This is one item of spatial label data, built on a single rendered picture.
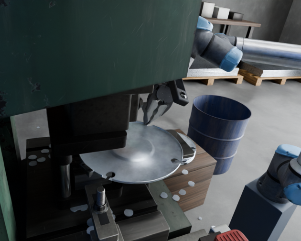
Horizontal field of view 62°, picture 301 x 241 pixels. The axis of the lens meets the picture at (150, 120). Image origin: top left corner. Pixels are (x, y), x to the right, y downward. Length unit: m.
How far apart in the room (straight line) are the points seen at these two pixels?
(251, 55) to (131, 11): 0.62
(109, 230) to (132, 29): 0.38
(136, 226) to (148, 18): 0.44
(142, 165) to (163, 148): 0.10
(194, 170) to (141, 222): 0.83
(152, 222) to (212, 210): 1.10
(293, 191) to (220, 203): 0.82
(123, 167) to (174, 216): 0.20
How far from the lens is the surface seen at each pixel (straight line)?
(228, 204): 1.78
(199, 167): 1.42
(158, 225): 0.62
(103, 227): 0.55
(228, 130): 1.74
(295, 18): 5.94
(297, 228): 1.88
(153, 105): 0.78
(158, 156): 0.68
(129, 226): 0.61
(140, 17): 0.36
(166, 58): 0.40
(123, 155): 0.66
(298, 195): 1.04
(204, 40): 0.77
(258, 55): 0.93
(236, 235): 0.59
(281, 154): 1.13
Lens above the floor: 1.19
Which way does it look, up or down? 29 degrees down
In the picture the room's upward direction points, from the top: 8 degrees clockwise
